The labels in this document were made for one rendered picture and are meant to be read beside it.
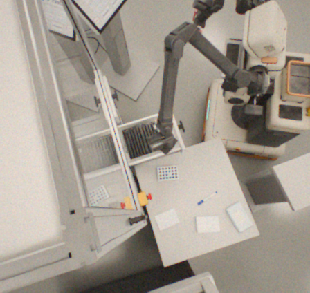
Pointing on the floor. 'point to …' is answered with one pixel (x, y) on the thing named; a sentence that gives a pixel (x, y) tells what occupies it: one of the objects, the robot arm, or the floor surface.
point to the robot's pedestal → (279, 185)
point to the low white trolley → (159, 191)
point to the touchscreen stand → (125, 62)
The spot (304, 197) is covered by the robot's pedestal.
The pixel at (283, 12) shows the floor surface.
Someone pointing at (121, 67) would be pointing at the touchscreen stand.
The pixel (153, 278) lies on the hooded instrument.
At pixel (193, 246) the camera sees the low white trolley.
